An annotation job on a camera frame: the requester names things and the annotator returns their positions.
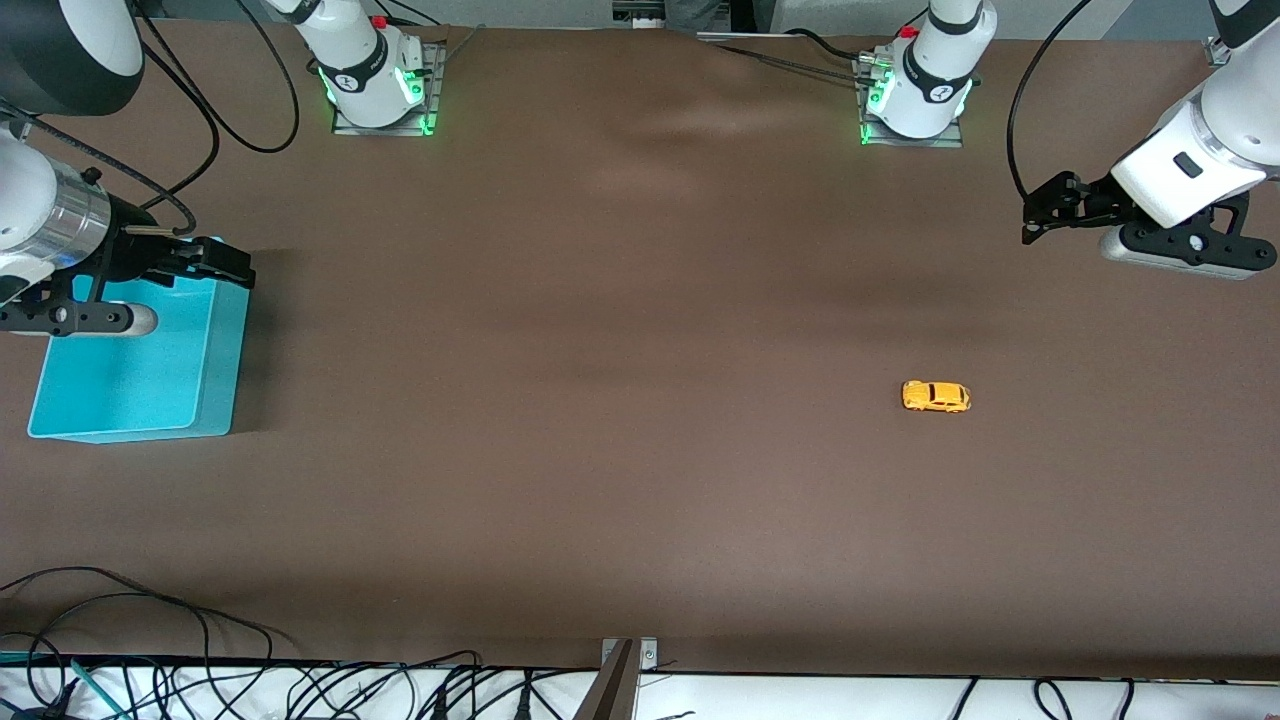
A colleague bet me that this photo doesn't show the yellow beetle toy car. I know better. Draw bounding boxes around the yellow beetle toy car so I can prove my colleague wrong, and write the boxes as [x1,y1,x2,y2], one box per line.
[902,380,972,414]

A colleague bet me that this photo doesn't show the smooth black right arm cable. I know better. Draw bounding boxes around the smooth black right arm cable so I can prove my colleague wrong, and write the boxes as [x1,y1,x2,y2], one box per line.
[130,0,301,211]

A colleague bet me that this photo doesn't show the teal plastic bin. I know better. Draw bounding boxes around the teal plastic bin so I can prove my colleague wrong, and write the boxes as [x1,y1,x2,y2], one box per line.
[27,270,249,444]

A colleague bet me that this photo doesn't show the long black floor cable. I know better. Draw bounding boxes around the long black floor cable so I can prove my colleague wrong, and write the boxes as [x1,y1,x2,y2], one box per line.
[0,566,301,661]
[0,593,216,720]

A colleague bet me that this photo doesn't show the silver mounting bracket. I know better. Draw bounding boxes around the silver mounting bracket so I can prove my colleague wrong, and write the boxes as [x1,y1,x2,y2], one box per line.
[600,637,660,673]

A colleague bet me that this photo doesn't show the smooth black base cable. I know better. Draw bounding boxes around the smooth black base cable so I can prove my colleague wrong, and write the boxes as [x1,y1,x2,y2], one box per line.
[785,28,881,63]

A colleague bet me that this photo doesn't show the thin black base cables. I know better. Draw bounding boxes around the thin black base cables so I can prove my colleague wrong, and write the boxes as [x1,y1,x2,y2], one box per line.
[375,0,446,29]

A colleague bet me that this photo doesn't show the grey camera pole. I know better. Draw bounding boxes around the grey camera pole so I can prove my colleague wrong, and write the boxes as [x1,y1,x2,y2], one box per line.
[572,640,641,720]

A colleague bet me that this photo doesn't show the braided black right arm cable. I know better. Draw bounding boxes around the braided black right arm cable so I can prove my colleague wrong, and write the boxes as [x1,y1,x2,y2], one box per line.
[0,100,198,236]

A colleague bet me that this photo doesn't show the braided black base cable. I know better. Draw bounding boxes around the braided black base cable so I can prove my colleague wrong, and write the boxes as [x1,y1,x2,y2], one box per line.
[712,42,869,83]

